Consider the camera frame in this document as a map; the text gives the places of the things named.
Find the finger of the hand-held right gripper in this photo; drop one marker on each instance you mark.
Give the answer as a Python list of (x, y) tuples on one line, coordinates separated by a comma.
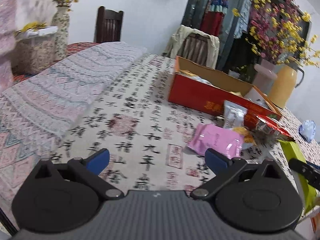
[(315, 167), (303, 171)]

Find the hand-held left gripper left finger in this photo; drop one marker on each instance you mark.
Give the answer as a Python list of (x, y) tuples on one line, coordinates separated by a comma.
[(98, 160)]

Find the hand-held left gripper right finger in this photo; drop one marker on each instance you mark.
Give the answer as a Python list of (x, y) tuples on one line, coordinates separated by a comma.
[(216, 160)]

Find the pink-purple snack packet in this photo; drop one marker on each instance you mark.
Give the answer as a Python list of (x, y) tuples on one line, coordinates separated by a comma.
[(212, 140)]

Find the long light green box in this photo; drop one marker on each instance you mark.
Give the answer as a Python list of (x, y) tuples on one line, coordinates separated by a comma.
[(293, 152)]

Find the clear orange cracker packet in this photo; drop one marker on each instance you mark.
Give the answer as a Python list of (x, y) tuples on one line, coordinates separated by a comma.
[(246, 136)]

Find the white snack packet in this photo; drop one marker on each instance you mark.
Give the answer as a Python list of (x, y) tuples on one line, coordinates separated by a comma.
[(233, 116)]

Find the red cardboard box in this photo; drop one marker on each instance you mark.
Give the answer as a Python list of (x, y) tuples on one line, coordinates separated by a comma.
[(190, 92)]

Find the shiny blue red snack packet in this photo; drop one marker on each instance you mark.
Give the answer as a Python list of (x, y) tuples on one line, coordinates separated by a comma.
[(206, 80)]

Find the gold orange biscuit stick packet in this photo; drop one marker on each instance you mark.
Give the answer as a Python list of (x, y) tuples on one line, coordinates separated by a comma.
[(188, 73)]

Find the blue white plastic bag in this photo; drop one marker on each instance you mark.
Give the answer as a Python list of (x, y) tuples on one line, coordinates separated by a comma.
[(308, 130)]

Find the pale patterned folded blanket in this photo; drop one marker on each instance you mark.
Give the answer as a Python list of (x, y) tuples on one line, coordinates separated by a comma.
[(75, 80)]

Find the yellow thermos jug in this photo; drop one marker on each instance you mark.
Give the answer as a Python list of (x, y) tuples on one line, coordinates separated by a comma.
[(282, 85)]

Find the pink ceramic vase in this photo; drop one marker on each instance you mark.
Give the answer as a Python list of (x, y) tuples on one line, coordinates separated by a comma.
[(262, 77)]

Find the wooden chair with jacket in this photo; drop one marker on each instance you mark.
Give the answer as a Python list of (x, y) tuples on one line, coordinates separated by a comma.
[(197, 47)]

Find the patterned storage box white lid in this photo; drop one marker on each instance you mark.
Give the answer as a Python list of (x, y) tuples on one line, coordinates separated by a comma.
[(35, 52)]

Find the chair with beige jacket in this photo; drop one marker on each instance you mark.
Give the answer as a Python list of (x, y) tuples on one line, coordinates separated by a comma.
[(175, 40)]

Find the small floral vase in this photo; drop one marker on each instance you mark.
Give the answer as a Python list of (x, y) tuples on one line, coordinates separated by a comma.
[(61, 30)]

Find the red hanging garment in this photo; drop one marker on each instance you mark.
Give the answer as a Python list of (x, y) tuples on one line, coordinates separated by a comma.
[(212, 22)]

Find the dark pink blossom branches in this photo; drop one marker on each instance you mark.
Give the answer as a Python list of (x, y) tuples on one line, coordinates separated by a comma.
[(265, 30)]

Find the pink flower vase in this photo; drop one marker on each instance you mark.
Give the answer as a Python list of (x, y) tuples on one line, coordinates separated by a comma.
[(290, 27)]

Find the pale hanging garment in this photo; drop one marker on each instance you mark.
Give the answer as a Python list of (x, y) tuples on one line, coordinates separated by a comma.
[(242, 20)]

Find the dark wooden chair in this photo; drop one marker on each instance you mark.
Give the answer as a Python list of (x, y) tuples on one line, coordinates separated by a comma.
[(108, 13)]

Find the yellow flower sprig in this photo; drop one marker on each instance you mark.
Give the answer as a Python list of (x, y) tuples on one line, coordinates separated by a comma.
[(31, 26)]

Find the dark framed glass door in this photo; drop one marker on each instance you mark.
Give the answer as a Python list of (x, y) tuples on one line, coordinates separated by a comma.
[(195, 5)]

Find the large pink white vase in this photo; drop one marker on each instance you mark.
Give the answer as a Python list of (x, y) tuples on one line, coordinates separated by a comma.
[(7, 17)]

